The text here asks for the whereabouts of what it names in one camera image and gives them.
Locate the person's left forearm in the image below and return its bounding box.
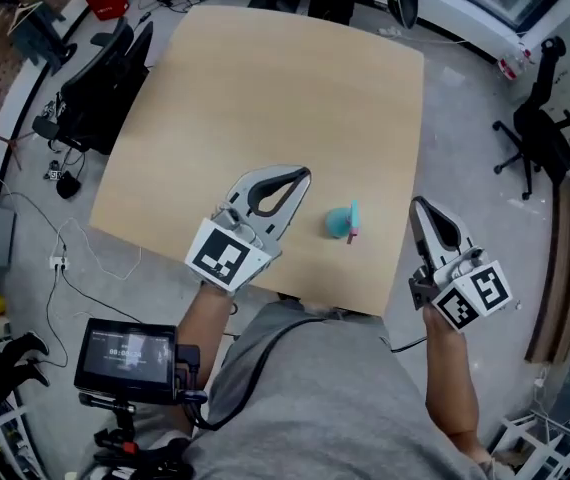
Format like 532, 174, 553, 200
177, 282, 234, 409

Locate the person's grey shirt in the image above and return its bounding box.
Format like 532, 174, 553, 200
179, 300, 516, 480

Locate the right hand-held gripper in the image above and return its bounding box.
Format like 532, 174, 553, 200
407, 196, 514, 335

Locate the person's right forearm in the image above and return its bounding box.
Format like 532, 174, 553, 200
422, 305, 491, 462

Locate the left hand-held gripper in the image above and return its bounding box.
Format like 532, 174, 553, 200
184, 164, 313, 297

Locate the black office chair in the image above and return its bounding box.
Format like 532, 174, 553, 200
492, 36, 570, 202
32, 17, 155, 157

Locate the teal spray bottle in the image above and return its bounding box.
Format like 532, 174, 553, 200
325, 206, 354, 240

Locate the black cable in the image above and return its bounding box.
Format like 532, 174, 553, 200
389, 336, 429, 354
184, 316, 329, 432

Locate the red wooden coat stand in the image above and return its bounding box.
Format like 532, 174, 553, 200
0, 121, 36, 172

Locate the black monitor mount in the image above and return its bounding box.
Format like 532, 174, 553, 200
77, 391, 194, 480

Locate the black pouch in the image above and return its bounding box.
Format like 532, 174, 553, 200
56, 170, 82, 200

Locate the black monitor screen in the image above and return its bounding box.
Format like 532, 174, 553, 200
73, 317, 201, 404

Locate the stack of wooden planks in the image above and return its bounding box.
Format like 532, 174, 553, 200
524, 177, 570, 364

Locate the clear water jug red label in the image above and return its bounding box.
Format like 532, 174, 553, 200
497, 42, 536, 80

